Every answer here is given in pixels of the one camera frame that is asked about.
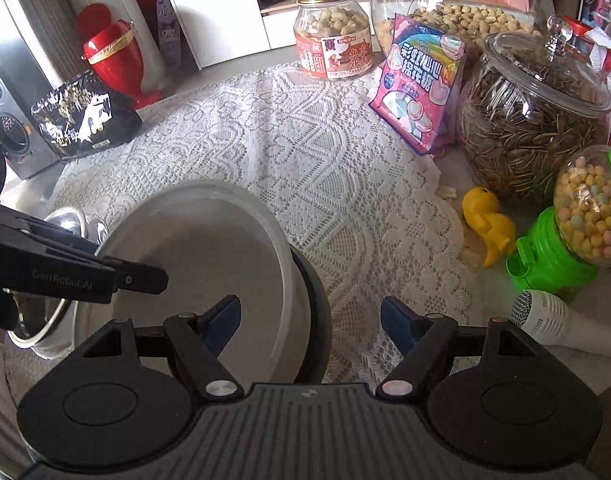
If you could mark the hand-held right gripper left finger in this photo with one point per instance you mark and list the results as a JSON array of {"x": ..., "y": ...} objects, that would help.
[{"x": 226, "y": 316}]

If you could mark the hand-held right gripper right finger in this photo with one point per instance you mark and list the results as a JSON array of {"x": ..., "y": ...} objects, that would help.
[{"x": 395, "y": 321}]

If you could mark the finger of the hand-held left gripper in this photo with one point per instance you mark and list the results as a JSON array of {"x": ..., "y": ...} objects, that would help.
[{"x": 143, "y": 277}]

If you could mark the large white bowl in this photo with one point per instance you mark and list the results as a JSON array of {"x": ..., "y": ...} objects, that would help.
[{"x": 225, "y": 250}]

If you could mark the stainless steel bowl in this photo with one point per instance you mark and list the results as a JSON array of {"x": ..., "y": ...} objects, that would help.
[{"x": 40, "y": 341}]

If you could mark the yellow duck toy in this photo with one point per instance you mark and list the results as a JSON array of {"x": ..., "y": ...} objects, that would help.
[{"x": 488, "y": 220}]

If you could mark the loose peanut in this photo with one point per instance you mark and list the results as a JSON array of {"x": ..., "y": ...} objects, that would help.
[{"x": 448, "y": 192}]

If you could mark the grey speaker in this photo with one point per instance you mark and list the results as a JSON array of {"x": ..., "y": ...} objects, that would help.
[{"x": 15, "y": 125}]

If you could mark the white microphone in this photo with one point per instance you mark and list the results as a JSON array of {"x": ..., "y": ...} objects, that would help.
[{"x": 550, "y": 317}]

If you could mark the black snack packet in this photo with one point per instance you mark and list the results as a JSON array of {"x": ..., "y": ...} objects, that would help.
[{"x": 80, "y": 115}]

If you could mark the green candy dispenser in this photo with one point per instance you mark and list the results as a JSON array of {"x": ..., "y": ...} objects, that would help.
[{"x": 550, "y": 255}]

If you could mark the white lace tablecloth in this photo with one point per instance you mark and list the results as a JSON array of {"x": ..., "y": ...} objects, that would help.
[{"x": 310, "y": 160}]

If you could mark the red trophy-shaped container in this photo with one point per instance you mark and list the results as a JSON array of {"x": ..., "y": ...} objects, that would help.
[{"x": 115, "y": 55}]

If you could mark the pink marshmallow packet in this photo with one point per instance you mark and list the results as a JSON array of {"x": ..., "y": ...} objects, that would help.
[{"x": 420, "y": 90}]

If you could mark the glass jar of sunflower seeds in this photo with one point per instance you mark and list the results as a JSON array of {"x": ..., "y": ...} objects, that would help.
[{"x": 530, "y": 125}]

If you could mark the cartoon print skateboard deck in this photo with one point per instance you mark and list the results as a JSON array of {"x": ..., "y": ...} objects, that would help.
[{"x": 169, "y": 30}]

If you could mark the white cabinet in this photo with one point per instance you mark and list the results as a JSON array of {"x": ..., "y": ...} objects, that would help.
[{"x": 225, "y": 5}]

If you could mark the peanut jar with red label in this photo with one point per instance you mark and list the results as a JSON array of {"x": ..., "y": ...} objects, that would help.
[{"x": 330, "y": 35}]

